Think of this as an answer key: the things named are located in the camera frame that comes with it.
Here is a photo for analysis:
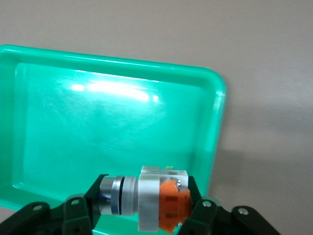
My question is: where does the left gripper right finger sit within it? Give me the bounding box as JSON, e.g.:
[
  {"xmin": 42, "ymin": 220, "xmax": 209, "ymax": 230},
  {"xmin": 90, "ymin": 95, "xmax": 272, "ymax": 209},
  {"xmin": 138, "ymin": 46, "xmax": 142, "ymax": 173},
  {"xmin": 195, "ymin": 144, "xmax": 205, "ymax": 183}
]
[{"xmin": 175, "ymin": 176, "xmax": 282, "ymax": 235}]

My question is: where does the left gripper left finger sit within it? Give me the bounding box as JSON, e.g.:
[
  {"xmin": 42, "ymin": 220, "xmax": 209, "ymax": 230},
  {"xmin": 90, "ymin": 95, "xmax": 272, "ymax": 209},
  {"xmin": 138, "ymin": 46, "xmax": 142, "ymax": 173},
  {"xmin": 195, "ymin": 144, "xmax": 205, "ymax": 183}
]
[{"xmin": 0, "ymin": 174, "xmax": 108, "ymax": 235}]

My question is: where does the white orange switch part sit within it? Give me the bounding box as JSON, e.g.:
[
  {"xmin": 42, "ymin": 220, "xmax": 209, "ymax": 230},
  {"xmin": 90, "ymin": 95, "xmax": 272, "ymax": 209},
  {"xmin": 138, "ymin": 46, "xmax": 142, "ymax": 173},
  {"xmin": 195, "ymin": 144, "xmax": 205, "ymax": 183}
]
[{"xmin": 96, "ymin": 165, "xmax": 192, "ymax": 233}]

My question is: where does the green plastic tray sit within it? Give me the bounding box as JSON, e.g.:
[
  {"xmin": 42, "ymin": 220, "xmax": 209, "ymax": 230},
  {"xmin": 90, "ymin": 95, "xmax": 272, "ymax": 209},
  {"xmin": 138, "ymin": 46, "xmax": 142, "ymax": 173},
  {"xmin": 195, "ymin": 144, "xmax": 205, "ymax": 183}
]
[{"xmin": 0, "ymin": 44, "xmax": 227, "ymax": 235}]

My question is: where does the brown table cover mat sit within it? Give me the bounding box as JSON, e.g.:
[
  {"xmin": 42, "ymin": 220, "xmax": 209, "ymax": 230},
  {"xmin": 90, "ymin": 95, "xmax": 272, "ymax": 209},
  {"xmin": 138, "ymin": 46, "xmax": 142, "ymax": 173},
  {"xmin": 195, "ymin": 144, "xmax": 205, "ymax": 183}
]
[{"xmin": 0, "ymin": 0, "xmax": 313, "ymax": 235}]

